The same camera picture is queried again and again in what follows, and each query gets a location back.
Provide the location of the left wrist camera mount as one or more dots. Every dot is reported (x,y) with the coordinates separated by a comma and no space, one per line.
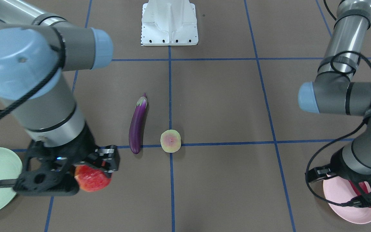
(323,173)

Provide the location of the red chili pepper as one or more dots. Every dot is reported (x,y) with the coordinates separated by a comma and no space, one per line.
(362,186)

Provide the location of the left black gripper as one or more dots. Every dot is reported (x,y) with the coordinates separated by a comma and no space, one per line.
(358,172)

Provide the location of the pink plate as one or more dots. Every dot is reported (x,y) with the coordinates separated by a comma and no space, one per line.
(340,190)

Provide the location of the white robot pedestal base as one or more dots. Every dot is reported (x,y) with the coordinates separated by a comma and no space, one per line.
(169,23)

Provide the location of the green pink peach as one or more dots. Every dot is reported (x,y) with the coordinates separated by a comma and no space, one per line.
(170,141)

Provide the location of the purple eggplant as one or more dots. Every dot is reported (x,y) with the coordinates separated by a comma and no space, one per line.
(134,133)

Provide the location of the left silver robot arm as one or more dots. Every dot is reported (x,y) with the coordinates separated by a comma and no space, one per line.
(334,92)

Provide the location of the red yellow apple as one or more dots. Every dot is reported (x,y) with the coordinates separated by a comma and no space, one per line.
(90,179)

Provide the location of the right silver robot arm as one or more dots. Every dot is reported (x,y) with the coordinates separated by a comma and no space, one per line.
(36,47)

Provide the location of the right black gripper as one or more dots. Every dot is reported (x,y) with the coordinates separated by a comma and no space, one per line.
(83,144)

